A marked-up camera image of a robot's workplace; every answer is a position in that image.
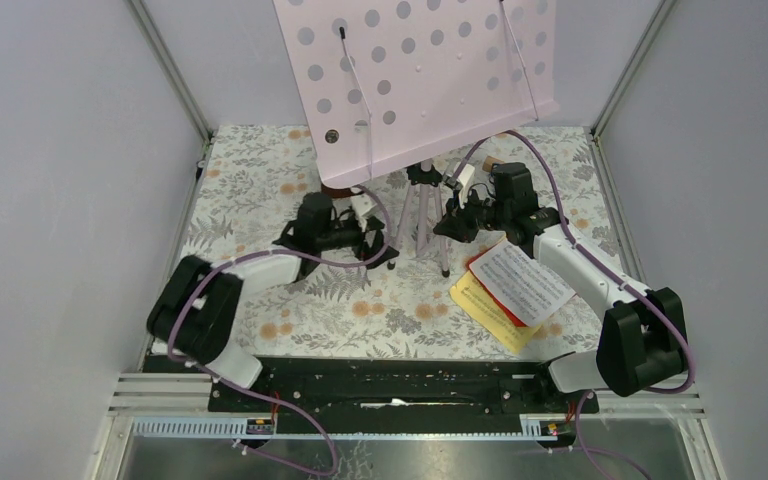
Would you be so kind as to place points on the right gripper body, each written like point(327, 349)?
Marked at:
point(481, 213)

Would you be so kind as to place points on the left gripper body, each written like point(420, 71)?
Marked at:
point(362, 249)

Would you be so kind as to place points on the pink music stand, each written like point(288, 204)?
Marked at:
point(388, 84)

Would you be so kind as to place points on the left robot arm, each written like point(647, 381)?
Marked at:
point(196, 309)

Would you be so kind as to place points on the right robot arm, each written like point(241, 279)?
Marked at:
point(643, 337)

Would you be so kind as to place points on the wooden block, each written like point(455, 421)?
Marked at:
point(490, 163)

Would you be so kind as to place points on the floral table mat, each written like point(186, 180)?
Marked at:
point(253, 182)

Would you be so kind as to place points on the brown metronome box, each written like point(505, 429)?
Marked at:
point(337, 193)

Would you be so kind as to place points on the yellow sheet music page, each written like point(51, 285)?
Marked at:
point(475, 301)

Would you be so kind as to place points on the white sheet music page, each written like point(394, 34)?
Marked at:
point(528, 289)

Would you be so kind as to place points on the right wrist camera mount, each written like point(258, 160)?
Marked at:
point(461, 183)

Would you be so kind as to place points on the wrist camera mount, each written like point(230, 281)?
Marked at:
point(461, 183)
point(363, 206)

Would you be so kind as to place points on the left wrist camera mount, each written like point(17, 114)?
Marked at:
point(363, 206)

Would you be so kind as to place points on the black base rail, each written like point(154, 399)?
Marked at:
point(389, 396)

